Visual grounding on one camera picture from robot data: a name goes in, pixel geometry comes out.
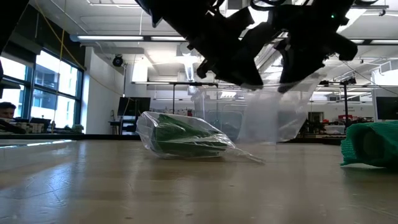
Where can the black monitor on stand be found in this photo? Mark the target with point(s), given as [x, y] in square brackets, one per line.
[133, 105]

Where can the black distant table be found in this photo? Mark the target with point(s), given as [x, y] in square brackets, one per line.
[326, 140]

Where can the long LED light bar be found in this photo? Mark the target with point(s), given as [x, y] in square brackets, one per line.
[109, 38]

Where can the teal green ribbed bandage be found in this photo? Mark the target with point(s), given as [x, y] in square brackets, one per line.
[373, 143]

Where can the black camera on distant frame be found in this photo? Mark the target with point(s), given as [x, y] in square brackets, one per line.
[350, 81]

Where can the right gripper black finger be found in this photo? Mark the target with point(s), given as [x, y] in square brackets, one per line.
[298, 68]

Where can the clear plastic bag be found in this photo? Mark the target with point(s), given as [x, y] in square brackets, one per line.
[146, 124]
[273, 115]

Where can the large blue-framed window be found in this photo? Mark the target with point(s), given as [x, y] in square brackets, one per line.
[56, 74]

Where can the black computer monitor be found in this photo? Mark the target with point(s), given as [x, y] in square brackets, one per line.
[387, 107]

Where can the white ceiling unit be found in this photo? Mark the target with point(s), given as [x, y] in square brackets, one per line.
[385, 73]

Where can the black round wall speaker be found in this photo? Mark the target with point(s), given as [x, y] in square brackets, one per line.
[117, 61]

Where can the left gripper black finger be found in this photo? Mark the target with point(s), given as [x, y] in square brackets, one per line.
[242, 74]

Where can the person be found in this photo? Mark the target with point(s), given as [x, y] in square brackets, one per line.
[6, 110]

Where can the dark bench with equipment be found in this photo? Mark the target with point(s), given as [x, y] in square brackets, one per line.
[40, 127]

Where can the black ceiling track fixture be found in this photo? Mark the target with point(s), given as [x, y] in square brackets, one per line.
[373, 6]

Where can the clear plastic container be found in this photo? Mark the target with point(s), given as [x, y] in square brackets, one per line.
[217, 109]

